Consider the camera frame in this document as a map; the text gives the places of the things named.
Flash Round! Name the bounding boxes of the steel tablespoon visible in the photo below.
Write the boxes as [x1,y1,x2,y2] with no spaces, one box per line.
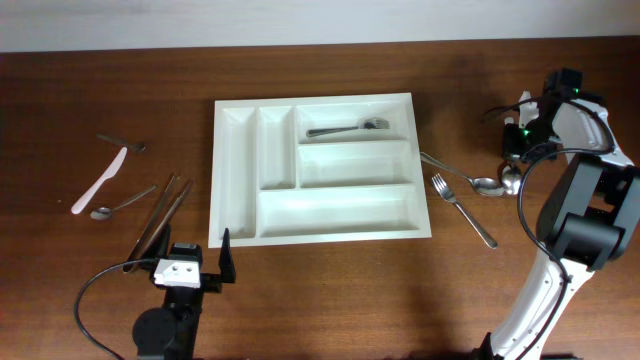
[501,162,522,196]
[420,152,505,197]

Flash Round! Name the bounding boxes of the steel fork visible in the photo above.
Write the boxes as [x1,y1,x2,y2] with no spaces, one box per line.
[432,173,498,249]
[306,117,390,138]

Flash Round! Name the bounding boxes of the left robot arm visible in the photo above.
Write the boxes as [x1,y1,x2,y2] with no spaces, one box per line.
[132,225,236,359]

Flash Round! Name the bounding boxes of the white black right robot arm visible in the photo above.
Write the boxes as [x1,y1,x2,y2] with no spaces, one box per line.
[471,68,639,359]

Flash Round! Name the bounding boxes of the steel tongs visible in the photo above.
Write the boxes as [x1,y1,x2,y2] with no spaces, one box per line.
[127,174,193,262]

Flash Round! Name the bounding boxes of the small steel teaspoon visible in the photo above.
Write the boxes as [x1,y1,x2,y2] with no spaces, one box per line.
[90,185,157,221]

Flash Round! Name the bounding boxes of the steel fork on table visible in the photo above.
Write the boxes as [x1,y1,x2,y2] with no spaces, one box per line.
[432,173,498,249]

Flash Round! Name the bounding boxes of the pink plastic knife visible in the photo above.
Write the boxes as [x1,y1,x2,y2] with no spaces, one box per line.
[71,147,128,215]

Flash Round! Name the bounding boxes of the dark small teaspoon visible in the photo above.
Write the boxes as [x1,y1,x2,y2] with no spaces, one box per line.
[96,133,146,153]

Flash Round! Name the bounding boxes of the white cutlery tray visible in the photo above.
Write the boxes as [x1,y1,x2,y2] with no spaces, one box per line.
[208,93,432,248]

